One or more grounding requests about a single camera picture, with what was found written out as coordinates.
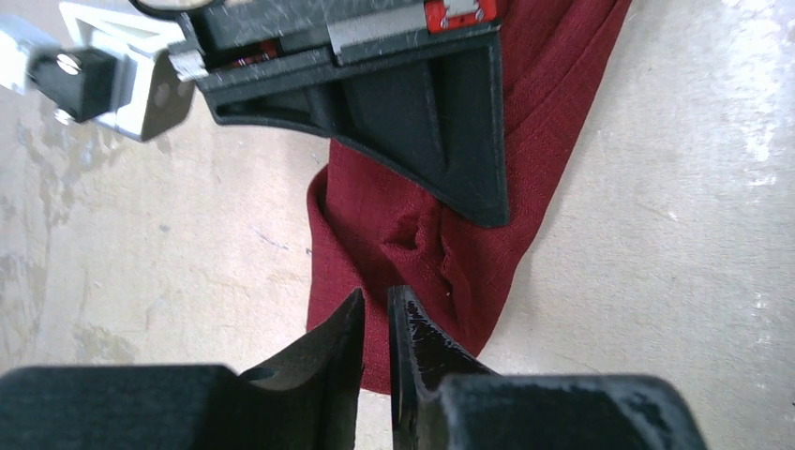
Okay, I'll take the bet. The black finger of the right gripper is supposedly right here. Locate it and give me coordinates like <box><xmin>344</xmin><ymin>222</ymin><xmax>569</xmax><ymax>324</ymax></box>
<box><xmin>198</xmin><ymin>24</ymin><xmax>510</xmax><ymax>228</ymax></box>

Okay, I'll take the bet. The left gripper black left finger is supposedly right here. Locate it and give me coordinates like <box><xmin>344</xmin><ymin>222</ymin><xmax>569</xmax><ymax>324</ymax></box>
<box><xmin>1</xmin><ymin>290</ymin><xmax>365</xmax><ymax>449</ymax></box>

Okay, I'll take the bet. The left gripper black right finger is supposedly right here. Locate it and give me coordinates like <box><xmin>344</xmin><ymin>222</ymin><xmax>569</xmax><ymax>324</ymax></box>
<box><xmin>388</xmin><ymin>286</ymin><xmax>706</xmax><ymax>449</ymax></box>

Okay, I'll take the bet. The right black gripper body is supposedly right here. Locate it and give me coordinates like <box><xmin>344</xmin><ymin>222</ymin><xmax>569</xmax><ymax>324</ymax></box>
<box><xmin>169</xmin><ymin>1</ymin><xmax>502</xmax><ymax>84</ymax></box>

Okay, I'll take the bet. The dark red cloth napkin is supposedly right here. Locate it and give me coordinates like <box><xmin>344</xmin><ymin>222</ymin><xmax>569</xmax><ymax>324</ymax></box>
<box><xmin>307</xmin><ymin>1</ymin><xmax>630</xmax><ymax>394</ymax></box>

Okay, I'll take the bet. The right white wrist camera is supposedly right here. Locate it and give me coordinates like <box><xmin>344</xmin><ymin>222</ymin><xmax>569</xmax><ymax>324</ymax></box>
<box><xmin>1</xmin><ymin>1</ymin><xmax>195</xmax><ymax>142</ymax></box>

